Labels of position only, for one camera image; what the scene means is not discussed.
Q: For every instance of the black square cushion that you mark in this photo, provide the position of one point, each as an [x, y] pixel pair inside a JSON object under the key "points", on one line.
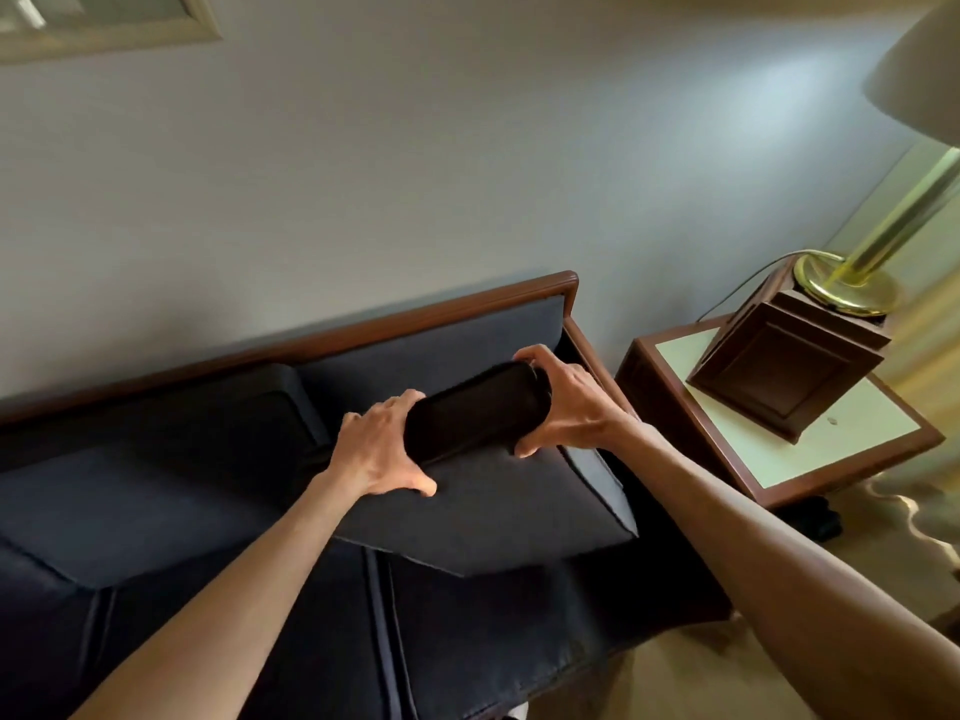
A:
{"points": [[165, 472], [487, 509]]}

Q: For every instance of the wooden side table cream top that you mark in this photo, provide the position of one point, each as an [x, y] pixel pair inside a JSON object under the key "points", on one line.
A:
{"points": [[825, 457]]}

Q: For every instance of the person's right forearm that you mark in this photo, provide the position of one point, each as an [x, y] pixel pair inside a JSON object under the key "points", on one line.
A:
{"points": [[787, 569]]}

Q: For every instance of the wooden sofa dark upholstery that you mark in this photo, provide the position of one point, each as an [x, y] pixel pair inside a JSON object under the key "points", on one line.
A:
{"points": [[435, 352]]}

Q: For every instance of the person's left forearm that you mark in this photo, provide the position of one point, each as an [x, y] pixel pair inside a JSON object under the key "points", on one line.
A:
{"points": [[225, 614]]}

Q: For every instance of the person's left hand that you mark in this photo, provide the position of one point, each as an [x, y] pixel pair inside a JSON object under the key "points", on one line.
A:
{"points": [[371, 449]]}

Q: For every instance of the person's right hand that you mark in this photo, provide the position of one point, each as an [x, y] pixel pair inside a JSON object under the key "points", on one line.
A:
{"points": [[581, 408]]}

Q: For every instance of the brass table lamp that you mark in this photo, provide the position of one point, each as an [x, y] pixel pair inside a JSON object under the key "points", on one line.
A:
{"points": [[847, 281]]}

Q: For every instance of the framed wall picture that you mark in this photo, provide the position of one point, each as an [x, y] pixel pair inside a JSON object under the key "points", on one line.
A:
{"points": [[112, 41]]}

